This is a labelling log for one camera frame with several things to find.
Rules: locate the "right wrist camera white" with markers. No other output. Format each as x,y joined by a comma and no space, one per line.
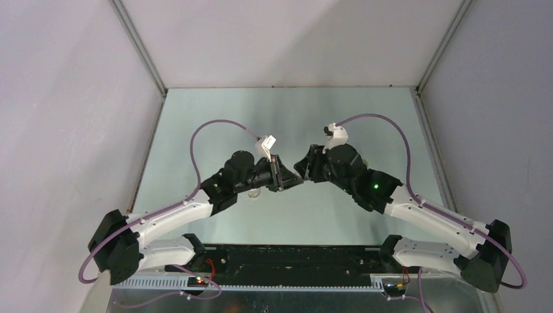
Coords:
337,135

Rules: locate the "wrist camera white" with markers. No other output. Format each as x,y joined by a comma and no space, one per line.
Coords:
263,146
337,135

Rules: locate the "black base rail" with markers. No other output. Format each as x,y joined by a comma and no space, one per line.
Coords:
292,265

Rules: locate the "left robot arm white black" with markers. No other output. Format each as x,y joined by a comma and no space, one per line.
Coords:
124,245

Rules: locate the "aluminium corner post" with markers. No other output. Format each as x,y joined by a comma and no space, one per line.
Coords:
444,43
138,44

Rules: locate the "white pill bottle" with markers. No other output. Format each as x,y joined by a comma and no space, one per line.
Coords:
254,193

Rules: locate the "left aluminium corner post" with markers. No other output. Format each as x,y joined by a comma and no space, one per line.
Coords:
138,44

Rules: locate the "white slotted cable duct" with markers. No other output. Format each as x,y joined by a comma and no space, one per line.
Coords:
184,283

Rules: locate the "right aluminium corner post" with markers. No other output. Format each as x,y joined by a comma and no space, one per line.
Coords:
444,43

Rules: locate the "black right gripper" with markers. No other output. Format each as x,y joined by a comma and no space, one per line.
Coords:
309,166

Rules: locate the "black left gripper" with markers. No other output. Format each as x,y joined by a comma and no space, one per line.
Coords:
283,178

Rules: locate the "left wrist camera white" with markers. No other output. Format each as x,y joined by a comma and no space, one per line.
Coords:
263,146

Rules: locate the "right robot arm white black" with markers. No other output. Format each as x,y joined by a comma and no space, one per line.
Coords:
473,250

